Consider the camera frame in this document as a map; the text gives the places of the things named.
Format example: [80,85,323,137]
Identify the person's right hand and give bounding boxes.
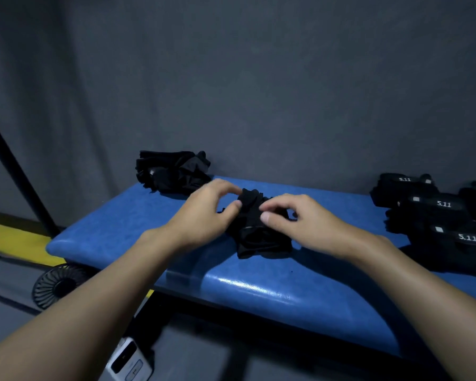
[259,193,365,261]

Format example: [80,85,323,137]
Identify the person's left hand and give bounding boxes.
[164,178,243,252]

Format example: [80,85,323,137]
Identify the pile of black gloves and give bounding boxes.
[135,150,213,195]

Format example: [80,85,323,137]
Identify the person's left forearm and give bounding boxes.
[0,230,183,381]

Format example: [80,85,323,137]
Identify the person's right forearm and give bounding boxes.
[349,235,476,381]

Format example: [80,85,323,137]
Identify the white power bank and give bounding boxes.
[103,337,153,381]

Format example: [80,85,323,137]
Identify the black floor fan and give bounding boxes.
[31,264,90,310]

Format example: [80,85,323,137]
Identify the yellow floor mat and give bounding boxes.
[0,220,66,268]

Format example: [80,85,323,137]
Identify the black metal pole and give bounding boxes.
[0,106,60,239]

